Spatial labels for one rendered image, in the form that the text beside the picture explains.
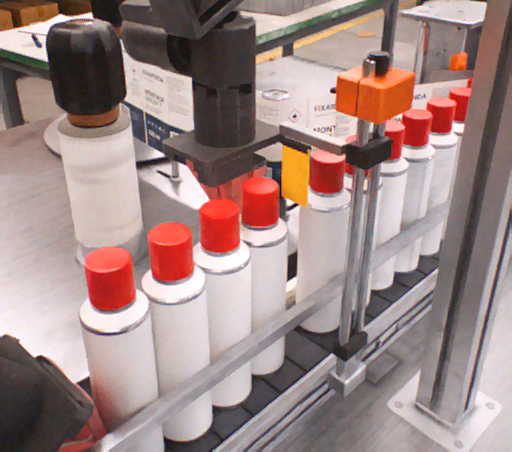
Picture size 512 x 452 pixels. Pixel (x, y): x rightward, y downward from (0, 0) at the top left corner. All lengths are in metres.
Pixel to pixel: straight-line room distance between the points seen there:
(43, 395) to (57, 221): 0.50
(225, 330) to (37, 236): 0.42
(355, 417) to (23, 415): 0.36
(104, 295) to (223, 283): 0.11
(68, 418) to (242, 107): 0.28
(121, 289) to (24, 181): 0.62
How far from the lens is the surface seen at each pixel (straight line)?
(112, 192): 0.73
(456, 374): 0.63
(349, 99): 0.45
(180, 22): 0.48
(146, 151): 1.07
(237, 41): 0.51
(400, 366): 0.73
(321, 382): 0.65
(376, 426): 0.67
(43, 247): 0.86
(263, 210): 0.52
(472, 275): 0.56
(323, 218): 0.59
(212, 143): 0.54
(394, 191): 0.67
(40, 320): 0.73
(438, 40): 0.96
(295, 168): 0.52
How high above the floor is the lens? 1.33
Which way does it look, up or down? 29 degrees down
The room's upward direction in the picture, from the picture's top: straight up
